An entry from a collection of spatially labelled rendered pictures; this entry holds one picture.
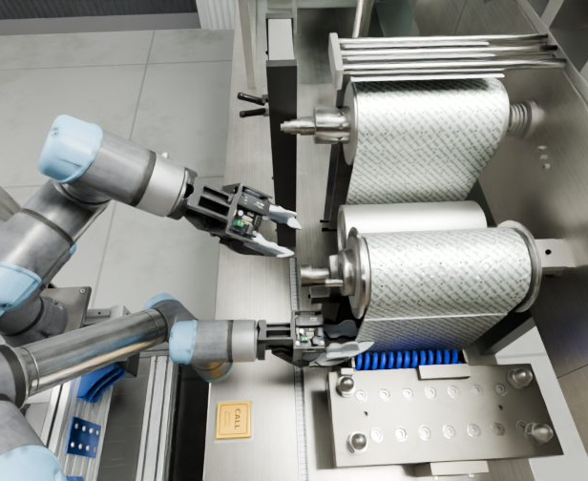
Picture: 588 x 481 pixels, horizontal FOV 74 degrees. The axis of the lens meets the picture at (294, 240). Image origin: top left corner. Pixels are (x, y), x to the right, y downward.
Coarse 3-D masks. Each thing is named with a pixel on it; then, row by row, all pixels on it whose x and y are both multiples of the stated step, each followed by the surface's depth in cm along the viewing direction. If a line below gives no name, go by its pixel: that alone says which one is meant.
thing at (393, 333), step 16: (368, 320) 64; (384, 320) 64; (400, 320) 64; (416, 320) 65; (432, 320) 65; (448, 320) 65; (464, 320) 66; (480, 320) 66; (496, 320) 66; (368, 336) 71; (384, 336) 71; (400, 336) 71; (416, 336) 72; (432, 336) 72; (448, 336) 73; (464, 336) 73; (368, 352) 79
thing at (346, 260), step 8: (344, 256) 61; (352, 256) 61; (344, 264) 60; (352, 264) 60; (344, 272) 60; (352, 272) 60; (344, 280) 60; (352, 280) 60; (344, 288) 61; (352, 288) 60
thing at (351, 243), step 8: (352, 240) 61; (352, 248) 61; (368, 256) 58; (368, 264) 58; (368, 272) 58; (368, 280) 58; (368, 288) 58; (352, 296) 63; (368, 296) 59; (352, 304) 63
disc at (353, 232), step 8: (352, 232) 63; (360, 240) 58; (360, 248) 57; (360, 256) 57; (360, 264) 57; (360, 272) 57; (360, 280) 58; (360, 288) 58; (360, 296) 58; (360, 304) 58; (352, 312) 65; (360, 312) 59
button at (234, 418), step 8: (224, 408) 83; (232, 408) 83; (240, 408) 83; (248, 408) 83; (224, 416) 82; (232, 416) 82; (240, 416) 82; (248, 416) 82; (224, 424) 81; (232, 424) 81; (240, 424) 81; (248, 424) 81; (216, 432) 80; (224, 432) 80; (232, 432) 80; (240, 432) 80; (248, 432) 80
